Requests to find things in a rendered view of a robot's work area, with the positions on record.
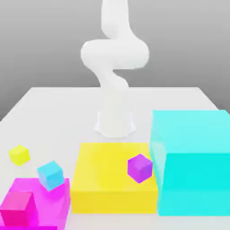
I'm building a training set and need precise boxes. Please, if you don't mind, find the small purple cube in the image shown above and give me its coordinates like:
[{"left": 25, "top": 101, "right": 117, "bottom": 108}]
[{"left": 127, "top": 153, "right": 153, "bottom": 184}]

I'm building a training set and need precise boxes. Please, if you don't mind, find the small blue cube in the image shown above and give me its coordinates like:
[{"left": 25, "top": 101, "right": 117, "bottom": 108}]
[{"left": 36, "top": 160, "right": 65, "bottom": 192}]

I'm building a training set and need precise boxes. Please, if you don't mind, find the small yellow cube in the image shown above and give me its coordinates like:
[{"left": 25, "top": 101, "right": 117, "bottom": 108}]
[{"left": 9, "top": 145, "right": 31, "bottom": 167}]

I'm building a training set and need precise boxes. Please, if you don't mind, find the small pink cube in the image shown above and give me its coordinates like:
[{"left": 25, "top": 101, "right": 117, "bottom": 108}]
[{"left": 0, "top": 191, "right": 39, "bottom": 227}]

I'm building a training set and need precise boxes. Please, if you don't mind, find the large yellow box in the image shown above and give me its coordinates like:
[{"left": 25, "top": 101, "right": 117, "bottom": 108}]
[{"left": 70, "top": 142, "right": 159, "bottom": 214}]

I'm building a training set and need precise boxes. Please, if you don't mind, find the large cyan box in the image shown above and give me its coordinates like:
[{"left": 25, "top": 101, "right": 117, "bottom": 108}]
[{"left": 150, "top": 110, "right": 230, "bottom": 217}]

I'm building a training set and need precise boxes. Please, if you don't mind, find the large magenta box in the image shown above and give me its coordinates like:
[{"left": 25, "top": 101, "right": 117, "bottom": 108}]
[{"left": 0, "top": 177, "right": 71, "bottom": 230}]

